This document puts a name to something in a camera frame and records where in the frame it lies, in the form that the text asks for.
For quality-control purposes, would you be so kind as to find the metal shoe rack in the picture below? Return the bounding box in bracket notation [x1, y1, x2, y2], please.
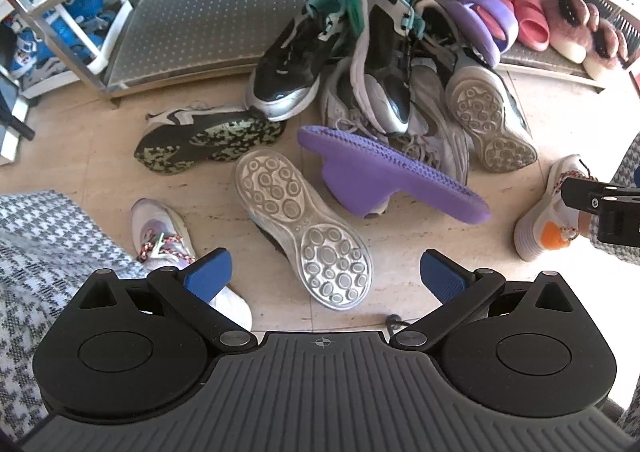
[0, 0, 640, 110]

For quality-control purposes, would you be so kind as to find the black teal-lined sneaker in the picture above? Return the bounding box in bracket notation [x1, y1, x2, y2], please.
[246, 0, 351, 123]
[345, 0, 436, 137]

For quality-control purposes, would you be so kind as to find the white navy sneaker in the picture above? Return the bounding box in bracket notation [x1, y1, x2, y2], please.
[134, 100, 287, 176]

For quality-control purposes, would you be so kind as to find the black grey-soled sneaker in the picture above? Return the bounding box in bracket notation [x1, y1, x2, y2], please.
[235, 148, 375, 305]
[412, 0, 540, 175]

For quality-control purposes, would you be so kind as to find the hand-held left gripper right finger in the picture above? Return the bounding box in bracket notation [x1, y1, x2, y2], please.
[387, 249, 573, 350]

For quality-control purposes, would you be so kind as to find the grey mesh sneaker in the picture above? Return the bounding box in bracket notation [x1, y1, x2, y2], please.
[320, 62, 401, 167]
[395, 62, 472, 187]

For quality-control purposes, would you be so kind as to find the fluffy pink slipper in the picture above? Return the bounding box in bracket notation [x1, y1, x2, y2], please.
[582, 14, 632, 81]
[542, 0, 601, 64]

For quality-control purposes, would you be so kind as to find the purple slipper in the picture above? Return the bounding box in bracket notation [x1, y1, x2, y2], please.
[445, 0, 518, 70]
[297, 126, 492, 225]

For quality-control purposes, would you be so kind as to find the white red-laced sneaker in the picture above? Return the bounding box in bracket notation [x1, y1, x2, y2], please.
[514, 154, 598, 263]
[131, 198, 253, 333]

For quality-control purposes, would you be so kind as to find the white storage cart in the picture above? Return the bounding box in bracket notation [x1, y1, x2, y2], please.
[0, 0, 135, 167]

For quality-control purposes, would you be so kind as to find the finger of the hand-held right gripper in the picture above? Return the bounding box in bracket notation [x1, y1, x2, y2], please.
[561, 177, 640, 216]

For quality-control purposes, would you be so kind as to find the person's left leg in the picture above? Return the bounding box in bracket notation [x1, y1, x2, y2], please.
[0, 189, 151, 433]

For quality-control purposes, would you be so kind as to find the black metal stand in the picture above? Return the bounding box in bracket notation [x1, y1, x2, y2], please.
[0, 24, 36, 143]

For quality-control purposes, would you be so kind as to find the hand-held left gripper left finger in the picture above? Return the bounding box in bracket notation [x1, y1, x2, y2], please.
[70, 248, 258, 353]

